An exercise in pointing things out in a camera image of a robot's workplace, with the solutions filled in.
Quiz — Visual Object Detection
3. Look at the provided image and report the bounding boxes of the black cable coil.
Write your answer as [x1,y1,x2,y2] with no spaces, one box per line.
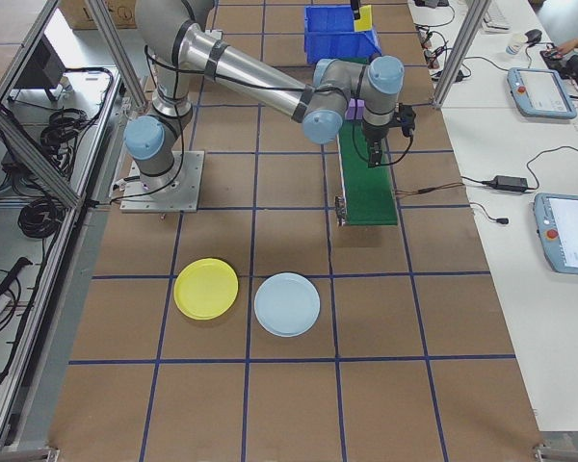
[17,197,60,241]
[39,108,92,155]

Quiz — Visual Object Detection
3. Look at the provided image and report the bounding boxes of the white desk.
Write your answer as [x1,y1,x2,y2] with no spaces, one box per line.
[407,0,578,437]

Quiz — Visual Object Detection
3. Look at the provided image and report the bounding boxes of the aluminium camera post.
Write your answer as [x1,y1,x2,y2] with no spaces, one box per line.
[431,0,493,111]

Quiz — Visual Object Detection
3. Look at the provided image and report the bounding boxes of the yellow foam block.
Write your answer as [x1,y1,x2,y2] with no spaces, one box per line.
[355,4,376,34]

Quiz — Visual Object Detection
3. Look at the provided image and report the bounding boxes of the black flat box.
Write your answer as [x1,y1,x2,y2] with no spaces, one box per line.
[14,34,67,103]

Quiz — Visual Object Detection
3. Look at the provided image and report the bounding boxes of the black cable with plug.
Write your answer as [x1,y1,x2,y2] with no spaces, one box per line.
[470,201,511,225]

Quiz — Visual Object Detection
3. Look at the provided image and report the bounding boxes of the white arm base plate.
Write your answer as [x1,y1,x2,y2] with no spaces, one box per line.
[118,149,207,214]

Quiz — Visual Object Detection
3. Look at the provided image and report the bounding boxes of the thin red wire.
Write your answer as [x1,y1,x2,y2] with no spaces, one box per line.
[393,181,465,199]

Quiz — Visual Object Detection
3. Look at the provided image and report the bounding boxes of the white paper cup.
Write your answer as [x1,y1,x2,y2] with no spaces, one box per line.
[506,32,528,57]

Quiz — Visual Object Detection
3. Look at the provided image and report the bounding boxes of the blue plastic storage bin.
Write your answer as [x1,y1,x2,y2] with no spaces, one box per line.
[302,4,383,67]

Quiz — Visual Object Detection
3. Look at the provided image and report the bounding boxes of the small wired circuit boards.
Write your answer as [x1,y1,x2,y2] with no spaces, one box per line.
[415,24,453,69]

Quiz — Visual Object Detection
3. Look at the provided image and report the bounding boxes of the purple foam block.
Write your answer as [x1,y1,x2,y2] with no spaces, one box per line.
[345,97,368,122]

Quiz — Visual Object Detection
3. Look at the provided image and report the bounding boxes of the light blue round plate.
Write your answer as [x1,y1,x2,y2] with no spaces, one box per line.
[253,271,322,339]

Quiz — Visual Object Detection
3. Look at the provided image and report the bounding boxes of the aluminium corner bar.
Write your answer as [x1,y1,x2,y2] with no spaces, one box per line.
[0,434,62,462]
[533,431,578,462]

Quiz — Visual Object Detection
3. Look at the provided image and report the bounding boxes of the yellow round plate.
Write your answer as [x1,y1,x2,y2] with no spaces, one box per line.
[173,257,240,321]

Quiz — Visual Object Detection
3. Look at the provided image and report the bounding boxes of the light blue teach pendant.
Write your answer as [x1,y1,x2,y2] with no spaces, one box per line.
[531,192,578,277]
[506,66,578,120]

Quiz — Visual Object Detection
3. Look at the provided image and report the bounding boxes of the white keyboard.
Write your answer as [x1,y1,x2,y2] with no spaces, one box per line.
[483,0,511,29]

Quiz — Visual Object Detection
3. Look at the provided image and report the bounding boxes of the black handheld controller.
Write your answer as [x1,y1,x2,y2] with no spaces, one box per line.
[540,43,567,74]

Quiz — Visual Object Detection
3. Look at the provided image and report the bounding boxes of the green conveyor belt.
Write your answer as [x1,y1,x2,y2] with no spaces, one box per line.
[334,56,400,228]

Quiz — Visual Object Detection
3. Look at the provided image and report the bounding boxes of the aluminium V-shaped frame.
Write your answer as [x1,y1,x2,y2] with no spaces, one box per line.
[0,0,148,449]

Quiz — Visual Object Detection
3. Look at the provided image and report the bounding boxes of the black hand tool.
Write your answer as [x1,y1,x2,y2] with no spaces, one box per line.
[0,256,34,298]

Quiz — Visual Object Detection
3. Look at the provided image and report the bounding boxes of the brown cardboard box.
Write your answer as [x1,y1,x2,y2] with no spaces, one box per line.
[59,0,142,31]

